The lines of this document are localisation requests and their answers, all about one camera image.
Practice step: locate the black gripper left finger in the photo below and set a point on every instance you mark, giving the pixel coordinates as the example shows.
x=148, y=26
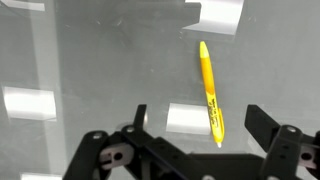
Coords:
x=143, y=156

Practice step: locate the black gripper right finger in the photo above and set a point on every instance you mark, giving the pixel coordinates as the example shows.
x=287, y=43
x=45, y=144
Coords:
x=286, y=146

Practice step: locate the yellow pen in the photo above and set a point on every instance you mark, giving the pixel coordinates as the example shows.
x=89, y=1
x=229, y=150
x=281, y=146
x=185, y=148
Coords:
x=214, y=111

